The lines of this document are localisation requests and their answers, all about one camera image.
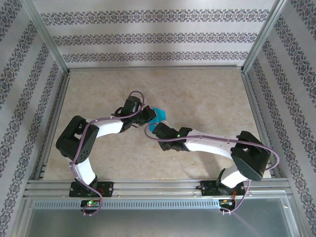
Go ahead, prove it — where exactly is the right aluminium table side rail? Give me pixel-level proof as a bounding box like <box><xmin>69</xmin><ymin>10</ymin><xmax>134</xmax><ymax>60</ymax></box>
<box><xmin>240</xmin><ymin>70</ymin><xmax>282</xmax><ymax>178</ymax></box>

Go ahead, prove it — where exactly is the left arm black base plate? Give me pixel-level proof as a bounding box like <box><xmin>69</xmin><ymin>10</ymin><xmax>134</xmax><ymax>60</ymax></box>
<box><xmin>69</xmin><ymin>181</ymin><xmax>114</xmax><ymax>198</ymax></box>

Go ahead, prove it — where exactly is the grey slotted cable duct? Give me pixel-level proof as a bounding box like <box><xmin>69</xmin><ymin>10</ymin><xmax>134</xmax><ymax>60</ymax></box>
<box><xmin>33</xmin><ymin>200</ymin><xmax>220</xmax><ymax>210</ymax></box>

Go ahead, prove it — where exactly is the left aluminium frame post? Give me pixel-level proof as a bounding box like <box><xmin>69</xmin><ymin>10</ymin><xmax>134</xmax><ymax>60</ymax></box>
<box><xmin>21</xmin><ymin>0</ymin><xmax>70</xmax><ymax>74</ymax></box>

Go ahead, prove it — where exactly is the left controller board green light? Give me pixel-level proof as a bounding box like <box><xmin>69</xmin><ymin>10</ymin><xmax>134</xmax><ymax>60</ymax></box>
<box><xmin>80</xmin><ymin>199</ymin><xmax>101</xmax><ymax>208</ymax></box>

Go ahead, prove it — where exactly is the right aluminium frame post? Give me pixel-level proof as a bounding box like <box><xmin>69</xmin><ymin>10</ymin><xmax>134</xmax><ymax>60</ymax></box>
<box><xmin>241</xmin><ymin>0</ymin><xmax>291</xmax><ymax>72</ymax></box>

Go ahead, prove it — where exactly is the aluminium table edge rail short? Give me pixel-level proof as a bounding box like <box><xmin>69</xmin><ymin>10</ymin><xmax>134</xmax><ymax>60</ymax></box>
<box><xmin>66</xmin><ymin>65</ymin><xmax>245</xmax><ymax>72</ymax></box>

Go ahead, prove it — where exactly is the grey sheet metal panel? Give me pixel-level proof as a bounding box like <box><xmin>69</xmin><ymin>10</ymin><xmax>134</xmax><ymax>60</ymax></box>
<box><xmin>14</xmin><ymin>197</ymin><xmax>302</xmax><ymax>237</ymax></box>

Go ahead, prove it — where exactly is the left aluminium table side rail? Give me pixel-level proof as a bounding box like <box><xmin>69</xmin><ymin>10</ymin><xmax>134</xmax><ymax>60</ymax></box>
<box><xmin>34</xmin><ymin>71</ymin><xmax>71</xmax><ymax>181</ymax></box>

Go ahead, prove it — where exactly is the aluminium table side rail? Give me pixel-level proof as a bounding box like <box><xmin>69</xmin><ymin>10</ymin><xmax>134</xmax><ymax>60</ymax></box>
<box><xmin>240</xmin><ymin>70</ymin><xmax>282</xmax><ymax>178</ymax></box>
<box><xmin>34</xmin><ymin>71</ymin><xmax>71</xmax><ymax>181</ymax></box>

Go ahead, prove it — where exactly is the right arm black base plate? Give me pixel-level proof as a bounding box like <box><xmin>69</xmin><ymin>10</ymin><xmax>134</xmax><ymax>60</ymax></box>
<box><xmin>201</xmin><ymin>180</ymin><xmax>246</xmax><ymax>198</ymax></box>

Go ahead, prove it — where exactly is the aluminium frame post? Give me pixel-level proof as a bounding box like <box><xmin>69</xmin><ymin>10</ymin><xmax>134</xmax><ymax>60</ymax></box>
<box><xmin>241</xmin><ymin>0</ymin><xmax>291</xmax><ymax>72</ymax></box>
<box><xmin>21</xmin><ymin>0</ymin><xmax>70</xmax><ymax>74</ymax></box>

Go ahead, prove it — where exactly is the aluminium mounting rail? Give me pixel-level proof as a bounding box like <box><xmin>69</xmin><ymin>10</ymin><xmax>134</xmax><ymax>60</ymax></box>
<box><xmin>23</xmin><ymin>179</ymin><xmax>293</xmax><ymax>198</ymax></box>

